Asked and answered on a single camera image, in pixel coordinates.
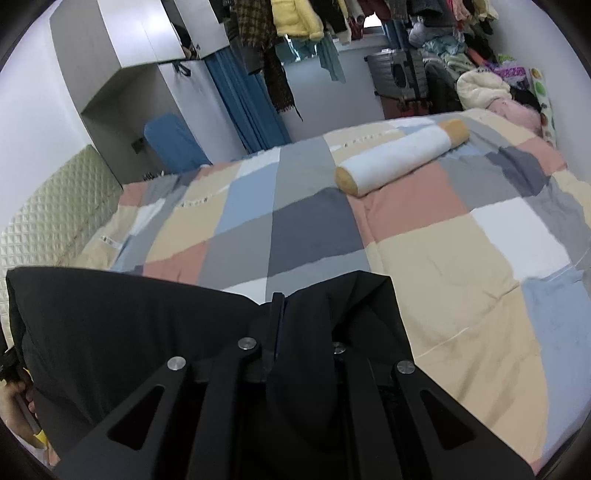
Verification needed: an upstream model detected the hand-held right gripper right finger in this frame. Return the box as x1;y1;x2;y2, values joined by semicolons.
332;342;537;480

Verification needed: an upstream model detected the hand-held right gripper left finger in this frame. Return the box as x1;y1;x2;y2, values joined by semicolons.
55;292;287;480

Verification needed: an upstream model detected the black puffer jacket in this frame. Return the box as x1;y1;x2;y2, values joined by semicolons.
6;267;416;480

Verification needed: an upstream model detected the pile of mixed clothes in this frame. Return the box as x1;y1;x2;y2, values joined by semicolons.
409;14;532;93

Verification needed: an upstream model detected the person's left hand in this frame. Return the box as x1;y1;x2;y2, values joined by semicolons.
0;381;45;446

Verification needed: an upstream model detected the cream quilted headboard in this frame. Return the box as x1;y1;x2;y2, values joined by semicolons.
0;144;124;333

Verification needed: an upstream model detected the patchwork checked quilt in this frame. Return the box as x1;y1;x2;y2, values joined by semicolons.
78;108;591;476

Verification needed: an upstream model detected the bolster pillow with white towel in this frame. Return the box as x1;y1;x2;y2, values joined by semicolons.
335;117;471;198

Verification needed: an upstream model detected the blue curtain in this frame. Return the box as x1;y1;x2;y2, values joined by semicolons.
205;46;293;155

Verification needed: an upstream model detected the dark red box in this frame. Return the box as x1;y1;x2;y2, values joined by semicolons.
383;95;433;119

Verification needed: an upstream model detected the brown houndstooth scarf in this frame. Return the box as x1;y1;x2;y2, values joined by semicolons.
226;0;304;121

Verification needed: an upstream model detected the teal hanging garment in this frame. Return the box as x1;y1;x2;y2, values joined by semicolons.
286;34;347;85

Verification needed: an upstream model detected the silver ribbed suitcase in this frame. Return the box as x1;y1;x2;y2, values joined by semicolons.
365;48;433;100

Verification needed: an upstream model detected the dark grey bag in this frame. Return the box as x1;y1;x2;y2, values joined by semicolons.
425;62;463;114

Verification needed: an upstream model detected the pink blanket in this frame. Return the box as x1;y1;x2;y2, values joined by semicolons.
489;99;544;136

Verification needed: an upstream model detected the cream plush coat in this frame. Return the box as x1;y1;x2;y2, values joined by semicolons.
456;69;513;112

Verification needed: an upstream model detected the grey wardrobe cabinet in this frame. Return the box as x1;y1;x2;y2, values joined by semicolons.
48;0;232;185

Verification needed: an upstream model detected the spotted white roll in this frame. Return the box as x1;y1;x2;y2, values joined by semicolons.
529;68;558;148

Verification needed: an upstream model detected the yellow fleece jacket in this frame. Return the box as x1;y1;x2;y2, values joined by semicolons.
270;0;326;41

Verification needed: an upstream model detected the purple patterned cloth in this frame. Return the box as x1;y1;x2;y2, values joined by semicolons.
492;65;530;86

